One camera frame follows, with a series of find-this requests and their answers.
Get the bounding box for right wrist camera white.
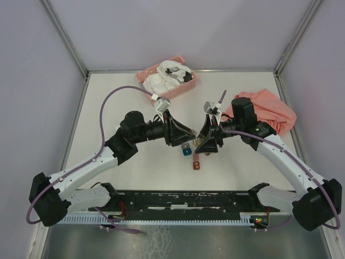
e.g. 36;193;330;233
203;101;222;124

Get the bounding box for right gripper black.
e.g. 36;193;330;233
193;114;243;154

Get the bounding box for teal pill box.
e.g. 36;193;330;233
182;148;192;156

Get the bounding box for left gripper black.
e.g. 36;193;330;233
133;110;196;148

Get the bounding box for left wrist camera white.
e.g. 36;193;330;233
151;94;171;120

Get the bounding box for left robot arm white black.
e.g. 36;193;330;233
29;110;196;227

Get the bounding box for glass pill bottle yellow pills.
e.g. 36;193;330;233
192;129;204;147

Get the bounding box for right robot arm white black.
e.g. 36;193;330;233
195;97;342;231

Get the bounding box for pink shirt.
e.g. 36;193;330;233
234;89;297;135

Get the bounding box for purple cable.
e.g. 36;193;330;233
25;86;158;234
219;90;341;232

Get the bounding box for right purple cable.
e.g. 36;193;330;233
219;90;341;232

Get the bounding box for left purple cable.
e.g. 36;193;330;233
25;86;158;234

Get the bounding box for white cable duct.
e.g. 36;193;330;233
58;214;254;227

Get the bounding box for pink plastic basket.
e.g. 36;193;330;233
135;56;198;99

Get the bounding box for white cloth in basket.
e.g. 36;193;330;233
141;60;196;96

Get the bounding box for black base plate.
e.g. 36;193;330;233
100;190;278;221

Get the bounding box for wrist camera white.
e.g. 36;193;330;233
203;101;222;124
151;94;171;120

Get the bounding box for grey pill box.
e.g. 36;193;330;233
181;143;190;149

